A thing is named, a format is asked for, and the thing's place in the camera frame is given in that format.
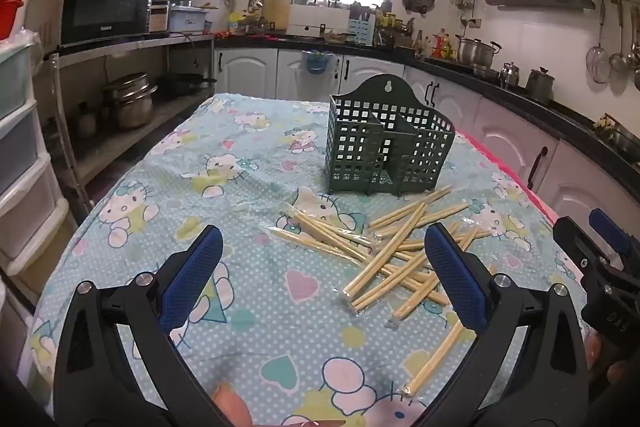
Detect hanging wire strainer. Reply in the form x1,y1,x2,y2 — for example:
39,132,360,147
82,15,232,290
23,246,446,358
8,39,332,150
585,0,612,84

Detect large steel stockpot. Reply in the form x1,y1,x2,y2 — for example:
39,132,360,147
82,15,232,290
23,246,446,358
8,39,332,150
454,35,503,69

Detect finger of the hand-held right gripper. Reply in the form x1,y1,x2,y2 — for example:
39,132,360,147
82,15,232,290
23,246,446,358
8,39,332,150
552,215,609,271
589,208,634,258

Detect black frying pan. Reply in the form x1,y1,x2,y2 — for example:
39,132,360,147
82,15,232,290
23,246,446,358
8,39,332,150
157,74,219,97

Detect black microwave oven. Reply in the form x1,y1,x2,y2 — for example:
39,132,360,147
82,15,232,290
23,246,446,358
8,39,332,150
59,0,154,48

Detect red plastic basin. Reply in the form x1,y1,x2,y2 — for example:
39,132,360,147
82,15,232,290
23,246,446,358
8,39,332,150
0,0,25,42

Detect metal shelf rack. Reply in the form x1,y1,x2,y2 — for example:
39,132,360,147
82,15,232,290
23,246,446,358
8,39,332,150
42,33,217,219

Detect wooden cutting board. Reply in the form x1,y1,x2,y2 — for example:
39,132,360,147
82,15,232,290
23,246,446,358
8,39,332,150
252,0,294,32

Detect small glass jar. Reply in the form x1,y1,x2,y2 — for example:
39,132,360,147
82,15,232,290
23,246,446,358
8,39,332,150
74,101,99,138

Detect cluster of condiment bottles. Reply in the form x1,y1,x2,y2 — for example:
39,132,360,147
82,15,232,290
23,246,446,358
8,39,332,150
412,27,459,60

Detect group of chopsticks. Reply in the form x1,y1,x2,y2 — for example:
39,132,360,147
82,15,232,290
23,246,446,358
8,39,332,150
270,185,497,398

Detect steel faucet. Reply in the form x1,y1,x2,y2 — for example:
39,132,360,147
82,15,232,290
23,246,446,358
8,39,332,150
244,0,266,28

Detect plastic drawer unit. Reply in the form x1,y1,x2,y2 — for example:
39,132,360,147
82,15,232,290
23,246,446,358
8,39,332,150
0,31,71,279

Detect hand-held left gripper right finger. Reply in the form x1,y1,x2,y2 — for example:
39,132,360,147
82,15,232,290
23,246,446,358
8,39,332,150
424,223,590,427

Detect person's right hand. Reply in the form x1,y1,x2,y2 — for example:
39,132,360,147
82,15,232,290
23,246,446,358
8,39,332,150
586,333,624,389

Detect person's left hand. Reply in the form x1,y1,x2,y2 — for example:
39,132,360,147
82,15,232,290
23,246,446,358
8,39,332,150
211,381,254,427

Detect green plastic utensil basket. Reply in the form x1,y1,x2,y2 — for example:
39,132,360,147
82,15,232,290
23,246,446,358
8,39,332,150
324,74,456,196

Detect steel tray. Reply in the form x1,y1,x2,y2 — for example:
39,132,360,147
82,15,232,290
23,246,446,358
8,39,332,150
593,112,640,160

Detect steel pot with lid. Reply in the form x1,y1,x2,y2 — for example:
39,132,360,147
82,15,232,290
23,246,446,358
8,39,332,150
102,72,154,130

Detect light blue knife holder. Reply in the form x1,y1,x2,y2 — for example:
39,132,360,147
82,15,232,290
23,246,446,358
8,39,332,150
348,4,376,47

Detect white kitchen cabinets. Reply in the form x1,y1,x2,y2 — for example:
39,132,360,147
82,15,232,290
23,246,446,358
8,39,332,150
214,47,640,268

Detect black kitchen countertop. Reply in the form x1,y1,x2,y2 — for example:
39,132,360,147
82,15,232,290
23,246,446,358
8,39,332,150
215,29,640,208

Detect light blue printed tablecloth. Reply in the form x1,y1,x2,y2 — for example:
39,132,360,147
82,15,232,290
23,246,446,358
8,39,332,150
30,93,601,427

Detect small steel kettle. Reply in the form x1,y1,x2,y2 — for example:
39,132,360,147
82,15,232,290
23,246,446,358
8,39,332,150
499,61,521,89

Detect blue hanging bin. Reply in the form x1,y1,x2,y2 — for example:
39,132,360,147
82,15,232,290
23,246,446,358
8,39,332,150
301,50,334,76

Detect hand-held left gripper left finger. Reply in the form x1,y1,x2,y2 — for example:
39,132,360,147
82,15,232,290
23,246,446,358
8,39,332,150
52,225,224,427

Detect hanging steel ladle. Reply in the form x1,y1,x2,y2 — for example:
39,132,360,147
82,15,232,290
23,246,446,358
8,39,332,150
608,0,629,73
627,1,640,90

